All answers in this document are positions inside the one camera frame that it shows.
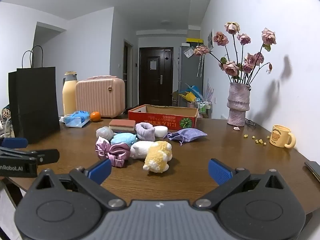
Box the white and yellow plush toy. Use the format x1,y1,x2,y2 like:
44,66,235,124
130,140,174,173

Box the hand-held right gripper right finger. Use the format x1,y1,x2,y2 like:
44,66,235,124
194,158,292,210

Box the black paper bag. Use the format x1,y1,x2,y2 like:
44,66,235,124
8,45,61,144

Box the purple feather wall decor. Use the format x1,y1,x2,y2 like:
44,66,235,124
206,78,216,101

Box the light blue fluffy cloth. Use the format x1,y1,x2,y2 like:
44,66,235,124
110,133,138,146

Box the side doorway frame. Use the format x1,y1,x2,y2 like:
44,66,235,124
123,39,133,110

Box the purple fluffy sock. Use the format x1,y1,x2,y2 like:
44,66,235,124
135,122,156,142

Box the dark brown entrance door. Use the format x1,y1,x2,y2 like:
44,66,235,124
139,47,174,107

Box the yellow bear mug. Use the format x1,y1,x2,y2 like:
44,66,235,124
269,124,297,149

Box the dried pink roses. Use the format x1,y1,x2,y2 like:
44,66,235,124
193,21,277,86

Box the yellow thermos bottle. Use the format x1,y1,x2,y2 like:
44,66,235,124
62,71,78,117

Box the pink satin scrunchie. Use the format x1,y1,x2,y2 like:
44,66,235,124
95,136,131,168

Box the red cardboard box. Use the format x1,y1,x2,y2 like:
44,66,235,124
128,104,199,131

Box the black phone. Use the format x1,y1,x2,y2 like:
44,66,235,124
304,160,320,177

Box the folded hanging umbrella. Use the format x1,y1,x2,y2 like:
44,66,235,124
197,53,206,78

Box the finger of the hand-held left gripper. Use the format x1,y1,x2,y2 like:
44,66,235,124
0,148,60,166
0,138,29,150

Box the metal storage cart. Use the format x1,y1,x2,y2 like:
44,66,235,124
193,99,213,119

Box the red-brown scouring sponge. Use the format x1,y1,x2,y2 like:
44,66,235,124
109,119,136,133

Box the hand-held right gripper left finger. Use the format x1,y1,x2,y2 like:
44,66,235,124
28,158,127,211

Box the purple textured vase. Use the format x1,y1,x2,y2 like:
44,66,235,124
227,82,251,127

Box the purple drawstring pouch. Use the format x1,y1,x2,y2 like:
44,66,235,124
163,128,208,146

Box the pink ribbed suitcase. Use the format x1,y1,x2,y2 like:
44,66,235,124
75,75,126,119

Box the grey refrigerator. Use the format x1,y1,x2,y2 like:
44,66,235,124
178,45,204,101

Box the yellow and black box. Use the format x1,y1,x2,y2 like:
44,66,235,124
186,37,204,46

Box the white round sponge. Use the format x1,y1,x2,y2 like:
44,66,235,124
153,125,169,138

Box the pile of blue yellow bags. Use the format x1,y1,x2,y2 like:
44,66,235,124
172,82,203,107

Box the large blue tissue pack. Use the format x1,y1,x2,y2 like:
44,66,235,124
59,110,91,129

